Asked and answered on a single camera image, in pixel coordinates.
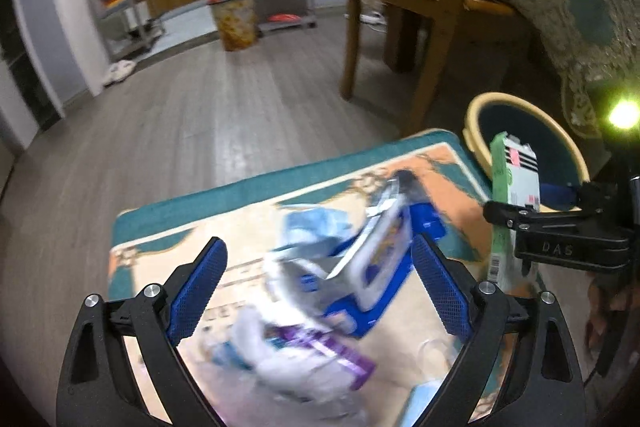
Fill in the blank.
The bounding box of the teal and orange patterned mat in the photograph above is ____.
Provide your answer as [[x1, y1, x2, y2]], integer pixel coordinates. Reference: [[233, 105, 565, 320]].
[[107, 129, 543, 427]]

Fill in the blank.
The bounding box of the floral waste bin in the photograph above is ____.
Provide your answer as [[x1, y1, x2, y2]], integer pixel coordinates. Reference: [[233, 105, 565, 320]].
[[207, 0, 258, 52]]

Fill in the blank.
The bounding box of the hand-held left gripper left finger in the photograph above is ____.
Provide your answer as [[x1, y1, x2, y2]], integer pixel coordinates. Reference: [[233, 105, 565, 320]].
[[56, 236, 229, 427]]

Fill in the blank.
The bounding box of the light blue packet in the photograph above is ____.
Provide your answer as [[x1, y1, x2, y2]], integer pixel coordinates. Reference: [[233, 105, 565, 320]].
[[402, 382, 443, 427]]

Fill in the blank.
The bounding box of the green and white carton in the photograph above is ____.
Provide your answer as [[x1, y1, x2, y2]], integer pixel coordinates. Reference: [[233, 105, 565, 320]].
[[487, 133, 543, 295]]

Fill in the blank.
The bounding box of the person's right hand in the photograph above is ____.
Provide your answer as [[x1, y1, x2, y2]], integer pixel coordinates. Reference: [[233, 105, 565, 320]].
[[586, 274, 640, 360]]

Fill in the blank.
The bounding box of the blue carton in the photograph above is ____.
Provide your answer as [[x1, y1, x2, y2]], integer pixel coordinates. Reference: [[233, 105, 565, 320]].
[[322, 202, 447, 339]]

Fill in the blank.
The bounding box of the light blue face mask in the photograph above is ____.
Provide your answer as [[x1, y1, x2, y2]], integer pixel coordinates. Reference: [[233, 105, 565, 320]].
[[277, 206, 363, 258]]

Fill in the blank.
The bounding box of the clear plastic cup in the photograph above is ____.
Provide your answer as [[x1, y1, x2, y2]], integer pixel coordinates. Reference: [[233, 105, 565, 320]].
[[414, 338, 453, 384]]

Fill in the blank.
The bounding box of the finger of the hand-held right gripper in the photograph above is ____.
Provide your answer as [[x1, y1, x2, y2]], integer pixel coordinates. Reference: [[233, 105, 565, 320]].
[[542, 181, 621, 210], [483, 201, 577, 233]]

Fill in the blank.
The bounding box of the wooden chair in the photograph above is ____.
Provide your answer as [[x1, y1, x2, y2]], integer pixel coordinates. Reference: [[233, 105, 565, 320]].
[[334, 0, 473, 132]]

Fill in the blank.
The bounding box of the white slipper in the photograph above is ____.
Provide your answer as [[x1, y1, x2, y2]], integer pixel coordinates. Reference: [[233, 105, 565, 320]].
[[102, 61, 136, 86]]

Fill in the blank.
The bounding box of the teal bin with cream rim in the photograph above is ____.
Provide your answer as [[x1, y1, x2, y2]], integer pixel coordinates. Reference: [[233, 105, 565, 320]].
[[462, 93, 591, 212]]

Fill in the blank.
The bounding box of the clear plastic bag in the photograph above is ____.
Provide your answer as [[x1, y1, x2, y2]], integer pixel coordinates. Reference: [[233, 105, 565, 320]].
[[230, 307, 366, 423]]

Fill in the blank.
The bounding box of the white and blue packet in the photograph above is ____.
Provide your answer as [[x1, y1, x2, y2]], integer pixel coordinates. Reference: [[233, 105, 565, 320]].
[[327, 171, 417, 314]]

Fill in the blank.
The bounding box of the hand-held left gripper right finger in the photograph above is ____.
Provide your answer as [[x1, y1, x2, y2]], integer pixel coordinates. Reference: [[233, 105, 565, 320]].
[[410, 232, 587, 427]]

